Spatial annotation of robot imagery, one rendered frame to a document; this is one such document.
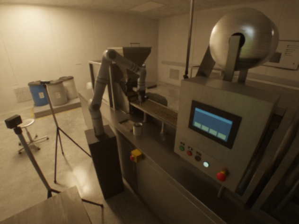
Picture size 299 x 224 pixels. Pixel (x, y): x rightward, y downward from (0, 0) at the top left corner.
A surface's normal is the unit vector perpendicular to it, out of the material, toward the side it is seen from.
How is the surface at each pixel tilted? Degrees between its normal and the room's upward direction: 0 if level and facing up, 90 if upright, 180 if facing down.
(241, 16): 90
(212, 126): 90
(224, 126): 90
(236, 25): 90
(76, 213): 0
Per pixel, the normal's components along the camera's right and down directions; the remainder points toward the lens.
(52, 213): 0.00, -0.90
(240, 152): -0.78, 0.27
